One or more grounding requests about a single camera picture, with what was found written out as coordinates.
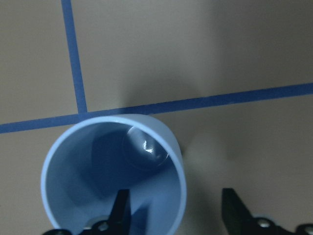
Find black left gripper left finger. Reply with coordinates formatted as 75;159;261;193
83;189;132;235

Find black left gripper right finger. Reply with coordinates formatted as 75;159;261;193
221;188;284;235

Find blue cup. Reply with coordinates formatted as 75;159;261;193
41;114;187;235

